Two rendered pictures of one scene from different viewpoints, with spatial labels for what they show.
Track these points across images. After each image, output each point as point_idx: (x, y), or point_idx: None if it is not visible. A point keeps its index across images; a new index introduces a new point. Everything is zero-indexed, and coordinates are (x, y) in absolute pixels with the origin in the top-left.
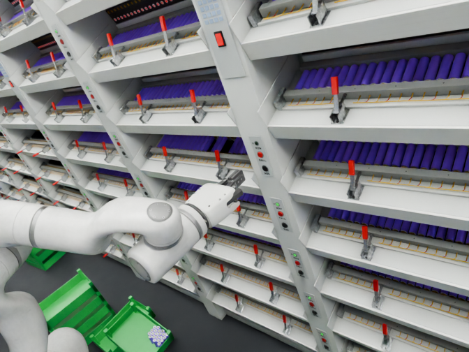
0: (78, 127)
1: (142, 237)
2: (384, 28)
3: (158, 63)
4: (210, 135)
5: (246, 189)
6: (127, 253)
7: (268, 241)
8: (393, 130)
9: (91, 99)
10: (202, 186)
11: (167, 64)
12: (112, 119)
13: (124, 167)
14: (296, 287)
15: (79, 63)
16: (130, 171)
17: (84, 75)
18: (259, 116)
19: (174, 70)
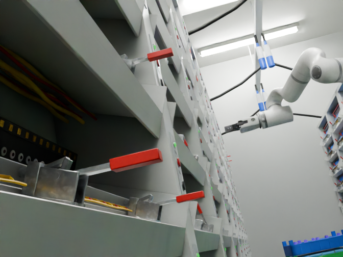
0: (167, 36)
1: (280, 105)
2: (203, 105)
3: (189, 65)
4: (199, 116)
5: (210, 155)
6: (289, 105)
7: (219, 201)
8: (211, 134)
9: (176, 37)
10: (241, 119)
11: (189, 69)
12: (184, 66)
13: (191, 114)
14: (232, 240)
15: (174, 14)
16: (194, 121)
17: (173, 21)
18: (206, 113)
19: (189, 74)
